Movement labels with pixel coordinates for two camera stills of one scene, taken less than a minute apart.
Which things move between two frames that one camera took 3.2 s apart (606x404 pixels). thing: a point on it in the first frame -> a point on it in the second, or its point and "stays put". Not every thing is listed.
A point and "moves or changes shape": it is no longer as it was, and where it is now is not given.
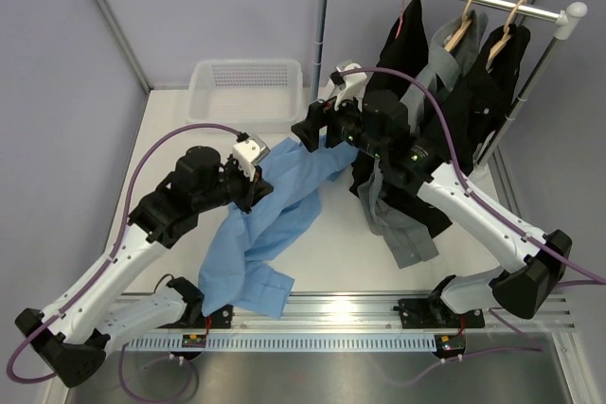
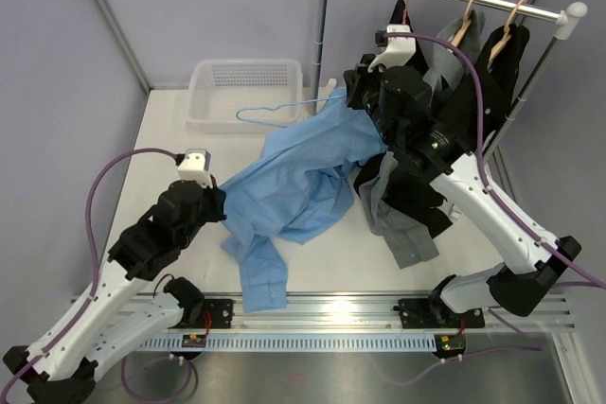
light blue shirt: x=294 y=173 moves or changes shape
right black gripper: x=325 y=115 -> x=359 y=79
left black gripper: x=254 y=191 -> x=217 y=198
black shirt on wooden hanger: x=478 y=99 stays put
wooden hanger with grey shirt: x=465 y=23 stays put
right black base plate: x=430 y=313 stays put
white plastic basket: x=255 y=96 stays put
